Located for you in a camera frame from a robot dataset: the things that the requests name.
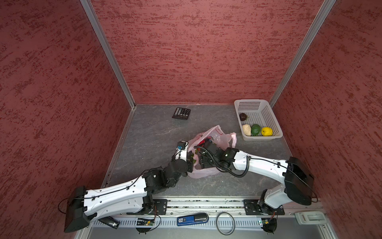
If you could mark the left circuit board connector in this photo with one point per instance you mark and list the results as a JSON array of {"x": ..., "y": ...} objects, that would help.
[{"x": 144, "y": 225}]

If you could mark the black small device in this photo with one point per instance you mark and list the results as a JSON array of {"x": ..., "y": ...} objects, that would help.
[{"x": 111, "y": 222}]

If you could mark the white plastic basket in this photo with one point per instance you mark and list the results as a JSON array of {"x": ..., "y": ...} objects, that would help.
[{"x": 258, "y": 112}]

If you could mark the aluminium corner post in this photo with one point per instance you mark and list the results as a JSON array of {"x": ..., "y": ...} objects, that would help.
[
  {"x": 314, "y": 28},
  {"x": 91, "y": 14}
]

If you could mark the left aluminium corner post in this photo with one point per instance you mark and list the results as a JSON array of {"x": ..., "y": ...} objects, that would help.
[{"x": 91, "y": 14}]

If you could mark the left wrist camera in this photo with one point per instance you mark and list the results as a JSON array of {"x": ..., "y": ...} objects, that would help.
[{"x": 181, "y": 149}]

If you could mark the red fruit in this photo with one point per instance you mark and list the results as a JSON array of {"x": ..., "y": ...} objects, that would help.
[{"x": 205, "y": 140}]

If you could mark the circuit board connector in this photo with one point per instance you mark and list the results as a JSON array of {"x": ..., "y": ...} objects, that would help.
[
  {"x": 269, "y": 225},
  {"x": 144, "y": 225}
]

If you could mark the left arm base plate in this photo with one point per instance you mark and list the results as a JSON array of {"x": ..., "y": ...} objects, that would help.
[{"x": 159, "y": 206}]

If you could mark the blue black device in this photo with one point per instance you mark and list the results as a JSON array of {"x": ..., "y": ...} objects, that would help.
[{"x": 195, "y": 219}]

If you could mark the yellow fruit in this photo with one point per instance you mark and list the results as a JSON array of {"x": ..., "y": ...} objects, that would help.
[{"x": 266, "y": 131}]

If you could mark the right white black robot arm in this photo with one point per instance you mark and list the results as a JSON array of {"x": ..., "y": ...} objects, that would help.
[{"x": 294, "y": 178}]

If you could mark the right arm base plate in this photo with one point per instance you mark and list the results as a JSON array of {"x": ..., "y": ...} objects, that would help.
[{"x": 253, "y": 207}]

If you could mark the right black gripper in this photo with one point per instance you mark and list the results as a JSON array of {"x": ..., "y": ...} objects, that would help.
[{"x": 203, "y": 161}]

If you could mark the dark brown fruit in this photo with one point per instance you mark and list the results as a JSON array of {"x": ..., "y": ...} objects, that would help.
[{"x": 243, "y": 116}]

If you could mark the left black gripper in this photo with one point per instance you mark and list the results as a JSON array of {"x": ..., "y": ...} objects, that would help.
[{"x": 189, "y": 162}]

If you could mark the pink plastic bag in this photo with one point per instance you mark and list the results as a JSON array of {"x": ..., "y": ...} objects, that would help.
[{"x": 218, "y": 137}]

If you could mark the grey plastic holder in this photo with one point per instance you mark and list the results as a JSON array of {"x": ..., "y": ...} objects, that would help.
[{"x": 310, "y": 218}]

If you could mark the black calculator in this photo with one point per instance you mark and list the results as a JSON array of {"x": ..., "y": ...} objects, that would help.
[{"x": 181, "y": 113}]

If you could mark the right circuit board connector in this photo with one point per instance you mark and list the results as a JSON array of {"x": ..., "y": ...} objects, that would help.
[{"x": 269, "y": 225}]

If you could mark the aluminium front rail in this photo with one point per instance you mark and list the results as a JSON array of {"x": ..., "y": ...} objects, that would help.
[{"x": 226, "y": 214}]

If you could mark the dark green avocado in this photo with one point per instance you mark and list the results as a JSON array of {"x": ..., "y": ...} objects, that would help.
[{"x": 255, "y": 129}]

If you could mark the beige fruit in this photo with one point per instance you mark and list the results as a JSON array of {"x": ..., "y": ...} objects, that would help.
[{"x": 247, "y": 129}]

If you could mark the right aluminium corner post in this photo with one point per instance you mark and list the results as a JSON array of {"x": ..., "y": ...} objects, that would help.
[{"x": 314, "y": 28}]

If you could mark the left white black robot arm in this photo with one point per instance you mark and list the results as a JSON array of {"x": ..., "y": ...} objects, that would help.
[{"x": 133, "y": 197}]

